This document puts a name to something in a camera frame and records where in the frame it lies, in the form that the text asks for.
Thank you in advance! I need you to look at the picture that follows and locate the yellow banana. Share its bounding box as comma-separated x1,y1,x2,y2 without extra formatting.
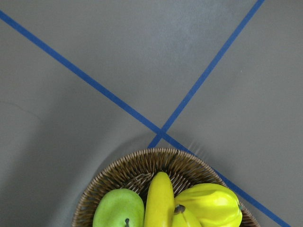
144,172,175,227
172,204,201,227

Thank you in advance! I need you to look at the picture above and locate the brown wicker basket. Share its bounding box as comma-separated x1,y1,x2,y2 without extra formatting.
71,148,261,227

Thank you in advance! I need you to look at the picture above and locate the brown paper table mat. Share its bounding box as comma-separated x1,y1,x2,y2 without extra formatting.
0,0,303,227

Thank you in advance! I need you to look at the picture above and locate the green pear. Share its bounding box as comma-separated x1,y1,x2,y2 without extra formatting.
92,189,144,227

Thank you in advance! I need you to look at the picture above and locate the yellow starfruit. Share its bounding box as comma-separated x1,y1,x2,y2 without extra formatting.
175,183,242,227

